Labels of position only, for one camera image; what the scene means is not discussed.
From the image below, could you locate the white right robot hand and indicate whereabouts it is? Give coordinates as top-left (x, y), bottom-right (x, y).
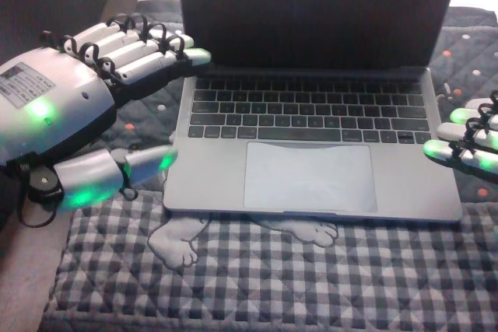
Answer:
top-left (423, 89), bottom-right (498, 176)

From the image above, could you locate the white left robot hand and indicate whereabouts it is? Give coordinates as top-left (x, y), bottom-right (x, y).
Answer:
top-left (0, 14), bottom-right (213, 213)

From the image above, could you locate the silver laptop with black keys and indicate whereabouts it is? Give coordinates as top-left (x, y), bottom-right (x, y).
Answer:
top-left (163, 0), bottom-right (466, 225)

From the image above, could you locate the grey checked quilt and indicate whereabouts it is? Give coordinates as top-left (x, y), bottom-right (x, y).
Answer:
top-left (41, 0), bottom-right (498, 332)

